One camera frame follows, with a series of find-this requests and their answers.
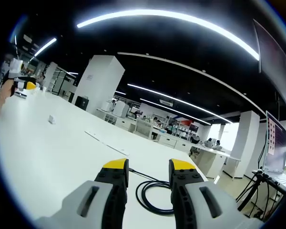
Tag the white background workbench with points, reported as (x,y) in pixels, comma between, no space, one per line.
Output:
(212,159)

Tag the black tripod stand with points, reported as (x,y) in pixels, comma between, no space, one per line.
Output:
(257,181)

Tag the white charger adapter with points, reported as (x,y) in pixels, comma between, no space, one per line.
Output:
(52,119)

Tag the open laptop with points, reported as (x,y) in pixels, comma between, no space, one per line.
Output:
(276,143)

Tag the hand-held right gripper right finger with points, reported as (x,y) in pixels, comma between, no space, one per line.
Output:
(205,202)

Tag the black box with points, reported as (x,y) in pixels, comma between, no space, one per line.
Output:
(82,103)

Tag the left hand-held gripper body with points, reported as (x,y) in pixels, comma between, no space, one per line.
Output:
(15,68)

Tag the white mesh chair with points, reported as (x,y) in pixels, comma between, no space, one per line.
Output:
(144,127)

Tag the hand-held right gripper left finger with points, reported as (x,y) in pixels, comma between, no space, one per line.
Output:
(85,202)

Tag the long ceiling light strip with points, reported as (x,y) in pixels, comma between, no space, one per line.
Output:
(46,46)
(143,12)

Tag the white desk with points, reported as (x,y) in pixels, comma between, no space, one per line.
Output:
(62,155)

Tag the white square pillar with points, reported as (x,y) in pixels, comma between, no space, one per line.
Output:
(245,143)
(97,81)

